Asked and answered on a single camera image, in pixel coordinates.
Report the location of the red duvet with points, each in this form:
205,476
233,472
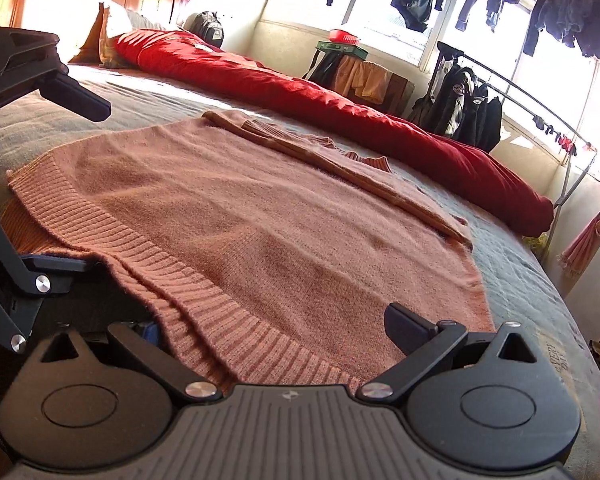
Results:
465,171

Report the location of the beige pillow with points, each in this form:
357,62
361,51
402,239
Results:
111,22

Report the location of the orange knit sweater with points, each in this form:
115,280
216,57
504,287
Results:
266,256

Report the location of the dark wooden cabinet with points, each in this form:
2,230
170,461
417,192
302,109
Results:
399,92

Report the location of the orange cloth on cabinet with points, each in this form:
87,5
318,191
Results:
367,80

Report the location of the black hanging jacket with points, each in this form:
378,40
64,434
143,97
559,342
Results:
458,107

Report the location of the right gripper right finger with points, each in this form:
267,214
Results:
484,402

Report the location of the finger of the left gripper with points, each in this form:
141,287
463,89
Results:
25,282
29,62

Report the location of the green box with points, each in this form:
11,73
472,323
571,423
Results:
347,49

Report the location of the yellow-green bag by bed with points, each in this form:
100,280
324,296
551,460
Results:
537,245

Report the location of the black backpack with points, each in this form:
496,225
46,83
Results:
206,26

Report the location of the pink curtain right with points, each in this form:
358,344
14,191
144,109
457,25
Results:
578,255

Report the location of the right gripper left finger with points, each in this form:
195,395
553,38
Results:
71,408

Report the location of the blue plaid bed sheet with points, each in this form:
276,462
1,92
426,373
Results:
517,288

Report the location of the red basin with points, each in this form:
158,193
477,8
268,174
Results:
340,36

